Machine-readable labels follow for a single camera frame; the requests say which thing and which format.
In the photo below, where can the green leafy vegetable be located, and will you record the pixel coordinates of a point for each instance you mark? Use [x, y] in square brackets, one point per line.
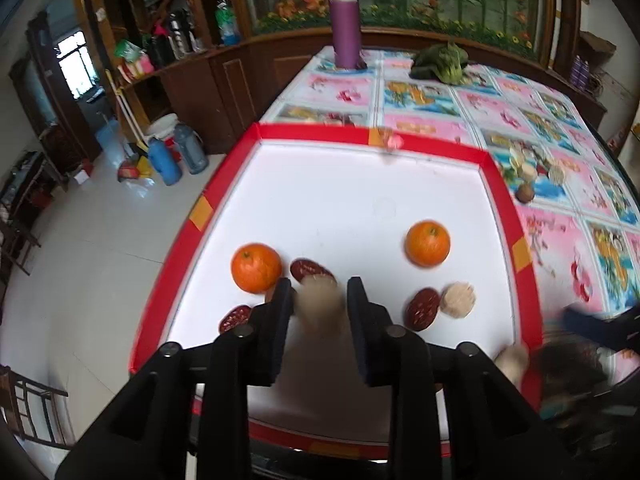
[442, 65]

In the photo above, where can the green snack bag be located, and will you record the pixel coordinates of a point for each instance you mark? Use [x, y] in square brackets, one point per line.
[128, 50]

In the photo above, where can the brown wooden cabinet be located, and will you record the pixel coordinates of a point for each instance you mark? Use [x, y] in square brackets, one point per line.
[225, 80]

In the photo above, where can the blue thermos flask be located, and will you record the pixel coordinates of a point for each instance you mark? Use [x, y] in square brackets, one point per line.
[164, 161]

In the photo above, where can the red-rimmed white tray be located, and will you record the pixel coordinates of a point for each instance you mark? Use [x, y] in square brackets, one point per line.
[350, 200]

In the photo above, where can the beige walnut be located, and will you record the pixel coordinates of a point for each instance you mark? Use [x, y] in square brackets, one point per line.
[512, 364]
[457, 300]
[528, 173]
[320, 302]

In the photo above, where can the translucent blue water jug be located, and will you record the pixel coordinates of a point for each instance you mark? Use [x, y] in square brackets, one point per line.
[108, 139]

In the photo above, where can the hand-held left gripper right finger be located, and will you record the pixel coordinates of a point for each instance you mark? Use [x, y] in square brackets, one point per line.
[362, 335]

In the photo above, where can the white plastic basin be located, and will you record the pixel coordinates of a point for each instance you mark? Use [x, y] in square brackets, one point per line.
[161, 125]

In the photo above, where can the dark red date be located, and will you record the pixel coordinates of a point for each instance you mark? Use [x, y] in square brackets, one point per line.
[422, 308]
[310, 269]
[234, 318]

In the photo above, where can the grey-blue thermos flask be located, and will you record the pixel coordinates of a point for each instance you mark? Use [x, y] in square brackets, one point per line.
[192, 150]

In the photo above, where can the orange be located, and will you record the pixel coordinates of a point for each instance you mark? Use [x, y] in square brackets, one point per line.
[428, 243]
[256, 267]

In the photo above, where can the brown walnut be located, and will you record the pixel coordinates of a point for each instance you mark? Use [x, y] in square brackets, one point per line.
[526, 193]

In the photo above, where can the silver thermos flask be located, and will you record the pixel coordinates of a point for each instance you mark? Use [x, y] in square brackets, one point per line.
[177, 34]

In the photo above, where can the small white box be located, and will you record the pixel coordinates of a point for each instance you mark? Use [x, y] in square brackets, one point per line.
[80, 176]

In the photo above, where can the glass door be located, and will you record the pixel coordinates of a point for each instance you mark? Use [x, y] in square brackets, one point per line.
[76, 64]

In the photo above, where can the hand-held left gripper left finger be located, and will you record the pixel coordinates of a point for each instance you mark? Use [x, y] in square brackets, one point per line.
[279, 332]

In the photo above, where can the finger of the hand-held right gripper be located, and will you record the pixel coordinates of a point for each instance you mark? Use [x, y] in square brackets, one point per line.
[590, 323]

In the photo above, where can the pink packets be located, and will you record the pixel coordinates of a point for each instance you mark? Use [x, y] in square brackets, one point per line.
[137, 67]

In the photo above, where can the brown woven basket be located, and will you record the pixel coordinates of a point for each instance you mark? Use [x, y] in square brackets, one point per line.
[597, 45]

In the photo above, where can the purple thermos bottle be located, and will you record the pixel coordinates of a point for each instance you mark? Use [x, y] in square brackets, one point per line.
[346, 25]

